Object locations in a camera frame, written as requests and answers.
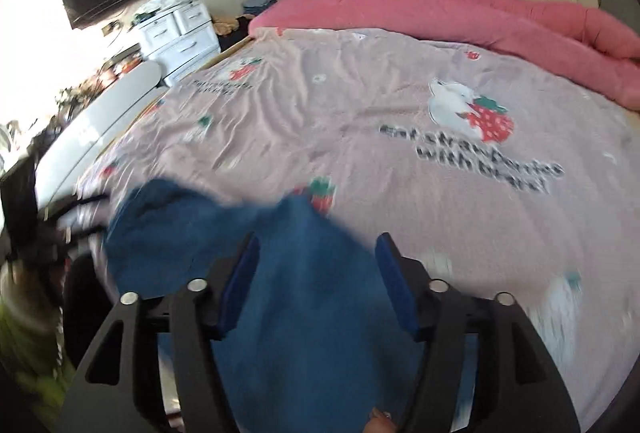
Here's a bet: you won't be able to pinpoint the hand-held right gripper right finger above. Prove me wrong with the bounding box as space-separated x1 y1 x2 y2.
375 232 581 433

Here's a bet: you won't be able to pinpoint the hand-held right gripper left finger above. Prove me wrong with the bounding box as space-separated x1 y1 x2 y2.
57 230 262 433

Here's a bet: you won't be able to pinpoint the blue denim pants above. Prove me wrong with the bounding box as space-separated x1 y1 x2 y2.
102 178 478 433

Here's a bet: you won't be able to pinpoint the person's left forearm green sleeve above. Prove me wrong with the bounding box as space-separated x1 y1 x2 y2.
0 258 76 419

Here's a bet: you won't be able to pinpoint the white curved bed footboard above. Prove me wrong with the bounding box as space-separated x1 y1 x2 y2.
35 60 163 214

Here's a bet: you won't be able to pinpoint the shelf of small items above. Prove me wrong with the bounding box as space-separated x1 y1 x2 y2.
55 48 146 114

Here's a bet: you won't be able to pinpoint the pink printed bed sheet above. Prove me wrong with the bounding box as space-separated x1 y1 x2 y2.
75 26 637 424

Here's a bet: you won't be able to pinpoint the white drawer dresser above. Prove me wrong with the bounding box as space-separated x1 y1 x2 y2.
135 0 221 86

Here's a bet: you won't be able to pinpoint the brown plush toy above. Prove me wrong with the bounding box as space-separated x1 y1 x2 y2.
211 14 241 36

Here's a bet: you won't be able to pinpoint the pink quilt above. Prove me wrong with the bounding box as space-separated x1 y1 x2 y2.
248 0 640 111

